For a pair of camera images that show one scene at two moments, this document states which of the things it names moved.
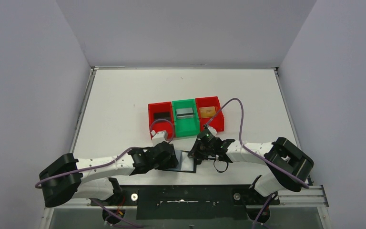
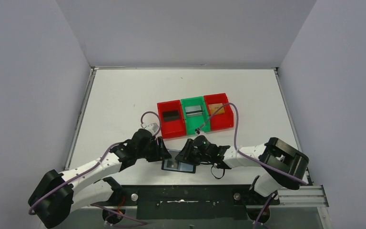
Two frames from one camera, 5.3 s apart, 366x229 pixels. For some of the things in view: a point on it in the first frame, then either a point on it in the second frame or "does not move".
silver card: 185,113 to 193,110
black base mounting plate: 222,202 does not move
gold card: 207,112 to 213,107
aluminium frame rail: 312,197 does not move
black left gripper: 173,158 to 160,149
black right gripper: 200,151 to 187,151
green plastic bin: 186,127 to 195,114
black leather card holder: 186,163 does not move
